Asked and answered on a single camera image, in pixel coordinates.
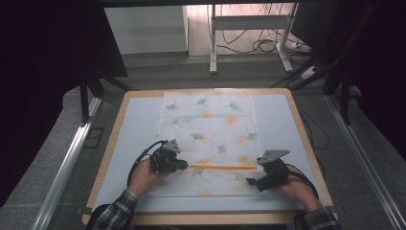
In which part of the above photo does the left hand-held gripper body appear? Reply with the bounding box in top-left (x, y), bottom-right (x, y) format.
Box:
top-left (148, 138), bottom-right (182, 175)

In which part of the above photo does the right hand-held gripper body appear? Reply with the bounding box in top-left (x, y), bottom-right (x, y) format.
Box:
top-left (257, 149), bottom-right (291, 192)

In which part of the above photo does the white leaf-print cloth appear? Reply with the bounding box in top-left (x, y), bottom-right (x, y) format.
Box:
top-left (147, 90), bottom-right (266, 197)

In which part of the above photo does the person's left hand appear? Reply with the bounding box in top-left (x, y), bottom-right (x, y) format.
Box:
top-left (126, 158), bottom-right (169, 197)

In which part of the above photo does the person's right hand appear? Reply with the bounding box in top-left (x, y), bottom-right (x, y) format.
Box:
top-left (270, 172), bottom-right (324, 213)

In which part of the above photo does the black metal stand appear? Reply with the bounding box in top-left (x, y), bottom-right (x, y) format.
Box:
top-left (79, 72), bottom-right (136, 125)
top-left (290, 57), bottom-right (352, 127)

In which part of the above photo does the white power strip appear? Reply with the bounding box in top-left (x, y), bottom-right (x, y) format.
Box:
top-left (300, 65), bottom-right (318, 81)

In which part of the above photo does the white cabinet panel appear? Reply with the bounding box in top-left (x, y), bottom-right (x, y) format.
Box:
top-left (102, 5), bottom-right (190, 56)

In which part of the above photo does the black curtain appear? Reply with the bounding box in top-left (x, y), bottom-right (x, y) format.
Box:
top-left (337, 0), bottom-right (406, 162)
top-left (0, 0), bottom-right (128, 209)

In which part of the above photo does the dark monitor panel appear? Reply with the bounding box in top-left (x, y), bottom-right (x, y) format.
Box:
top-left (289, 2), bottom-right (340, 50)

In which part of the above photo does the left hand-held gripper black cable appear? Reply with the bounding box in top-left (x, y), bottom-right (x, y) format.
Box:
top-left (126, 139), bottom-right (169, 190)

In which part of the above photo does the hand-held gripper black cable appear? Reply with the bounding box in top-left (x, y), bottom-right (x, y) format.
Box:
top-left (126, 139), bottom-right (169, 190)
top-left (284, 163), bottom-right (321, 201)

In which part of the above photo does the right hand-held gripper black cable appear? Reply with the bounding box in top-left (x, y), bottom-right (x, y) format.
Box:
top-left (284, 163), bottom-right (321, 201)

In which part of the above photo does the thin black floor cable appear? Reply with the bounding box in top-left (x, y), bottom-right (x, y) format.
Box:
top-left (296, 101), bottom-right (330, 151)

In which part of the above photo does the aluminium floor rail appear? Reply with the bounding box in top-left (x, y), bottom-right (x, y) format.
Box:
top-left (31, 95), bottom-right (103, 230)
top-left (323, 93), bottom-right (406, 230)

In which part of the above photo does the tangle of black floor cables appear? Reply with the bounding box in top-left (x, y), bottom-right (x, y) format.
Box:
top-left (219, 3), bottom-right (308, 56)

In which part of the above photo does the white metal desk frame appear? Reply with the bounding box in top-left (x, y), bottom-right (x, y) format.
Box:
top-left (208, 3), bottom-right (300, 75)

